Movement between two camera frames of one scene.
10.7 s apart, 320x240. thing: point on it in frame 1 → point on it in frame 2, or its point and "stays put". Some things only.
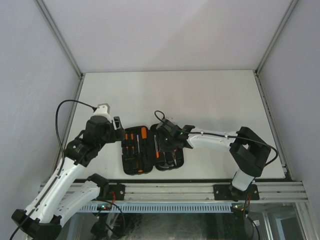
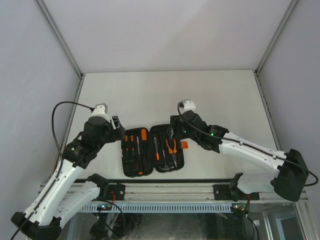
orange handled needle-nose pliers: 174,156 stays put
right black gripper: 164,148 → 176,123
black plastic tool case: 141,151 stays put
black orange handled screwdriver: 140,158 stays put
